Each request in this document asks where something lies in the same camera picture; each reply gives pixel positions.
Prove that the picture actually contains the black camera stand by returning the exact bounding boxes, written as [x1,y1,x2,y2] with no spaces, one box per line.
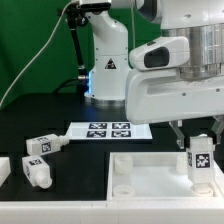
[55,2,88,96]

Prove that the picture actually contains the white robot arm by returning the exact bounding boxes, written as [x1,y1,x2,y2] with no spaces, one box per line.
[85,0,224,147]

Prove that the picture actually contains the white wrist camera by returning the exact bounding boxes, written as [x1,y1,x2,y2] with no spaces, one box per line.
[129,36,190,71]

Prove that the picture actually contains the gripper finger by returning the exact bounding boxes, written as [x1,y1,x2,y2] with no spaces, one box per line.
[212,115,224,145]
[169,120,185,149]

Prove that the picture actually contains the grey cable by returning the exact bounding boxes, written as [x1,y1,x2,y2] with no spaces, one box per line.
[0,0,81,109]

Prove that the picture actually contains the white front wall fence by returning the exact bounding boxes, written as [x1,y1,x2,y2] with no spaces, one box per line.
[0,201,224,224]

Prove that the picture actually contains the white left fence block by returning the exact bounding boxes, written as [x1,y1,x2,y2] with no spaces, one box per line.
[0,157,11,187]

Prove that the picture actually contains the white marker sheet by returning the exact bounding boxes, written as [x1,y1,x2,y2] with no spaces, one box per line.
[66,122,152,140]

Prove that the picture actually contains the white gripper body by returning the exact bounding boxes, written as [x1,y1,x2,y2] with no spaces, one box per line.
[125,69,224,124]

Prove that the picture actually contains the mounted camera on stand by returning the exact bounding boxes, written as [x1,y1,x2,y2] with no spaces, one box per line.
[79,0,112,12]

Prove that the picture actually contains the white square tabletop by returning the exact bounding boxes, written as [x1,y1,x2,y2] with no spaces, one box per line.
[107,152,224,203]

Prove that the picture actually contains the black base cable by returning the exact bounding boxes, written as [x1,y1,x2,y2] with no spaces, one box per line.
[52,77,88,94]

